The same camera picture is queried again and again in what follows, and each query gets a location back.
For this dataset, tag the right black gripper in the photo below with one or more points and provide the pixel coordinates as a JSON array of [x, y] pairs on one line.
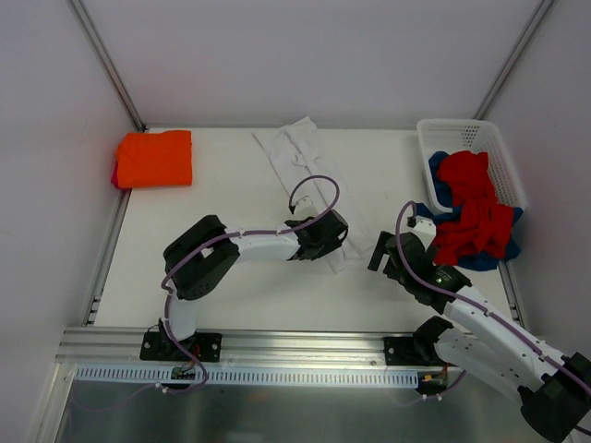
[[390, 257]]

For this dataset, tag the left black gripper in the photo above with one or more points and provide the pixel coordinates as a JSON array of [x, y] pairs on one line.
[[333, 229]]

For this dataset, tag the white t shirt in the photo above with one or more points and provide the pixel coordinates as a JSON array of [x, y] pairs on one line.
[[297, 151]]

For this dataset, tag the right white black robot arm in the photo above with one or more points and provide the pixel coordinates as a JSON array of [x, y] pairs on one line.
[[551, 388]]

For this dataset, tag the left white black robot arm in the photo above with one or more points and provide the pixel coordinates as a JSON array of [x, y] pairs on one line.
[[198, 260]]

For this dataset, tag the blue t shirt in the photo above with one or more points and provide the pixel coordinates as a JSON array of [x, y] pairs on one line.
[[485, 263]]

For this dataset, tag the red t shirt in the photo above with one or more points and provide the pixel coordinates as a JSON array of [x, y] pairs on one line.
[[475, 217]]

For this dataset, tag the white plastic laundry basket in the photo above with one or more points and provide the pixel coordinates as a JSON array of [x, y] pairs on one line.
[[454, 135]]

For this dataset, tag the folded orange t shirt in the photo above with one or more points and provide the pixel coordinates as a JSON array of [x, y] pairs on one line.
[[147, 160]]

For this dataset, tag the folded pink t shirt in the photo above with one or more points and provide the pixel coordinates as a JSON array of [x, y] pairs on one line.
[[114, 177]]

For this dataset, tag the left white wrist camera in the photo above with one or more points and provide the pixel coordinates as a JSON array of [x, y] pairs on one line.
[[304, 209]]

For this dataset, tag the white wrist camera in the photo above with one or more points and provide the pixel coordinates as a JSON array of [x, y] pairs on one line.
[[304, 209], [424, 229]]

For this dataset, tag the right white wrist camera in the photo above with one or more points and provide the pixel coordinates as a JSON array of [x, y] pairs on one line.
[[424, 229]]

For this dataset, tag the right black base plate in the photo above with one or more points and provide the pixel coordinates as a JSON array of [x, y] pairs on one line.
[[409, 351]]

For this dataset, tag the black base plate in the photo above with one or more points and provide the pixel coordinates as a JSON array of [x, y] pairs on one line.
[[409, 351], [157, 347]]

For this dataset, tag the rear aluminium frame bar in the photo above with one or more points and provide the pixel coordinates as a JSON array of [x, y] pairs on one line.
[[153, 126]]

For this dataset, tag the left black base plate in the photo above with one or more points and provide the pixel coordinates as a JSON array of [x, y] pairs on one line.
[[157, 347]]

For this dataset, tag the white slotted cable duct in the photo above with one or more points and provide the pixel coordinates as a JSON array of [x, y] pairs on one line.
[[396, 379]]

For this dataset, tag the aluminium mounting rail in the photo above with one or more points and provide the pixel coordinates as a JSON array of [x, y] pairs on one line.
[[240, 348]]

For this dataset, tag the right aluminium frame post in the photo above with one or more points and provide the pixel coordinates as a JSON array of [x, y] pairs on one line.
[[532, 27]]

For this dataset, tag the aluminium frame post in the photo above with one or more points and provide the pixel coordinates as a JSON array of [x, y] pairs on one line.
[[95, 40], [532, 27]]

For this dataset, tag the left aluminium frame post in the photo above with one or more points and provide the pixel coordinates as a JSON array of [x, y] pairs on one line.
[[95, 40]]

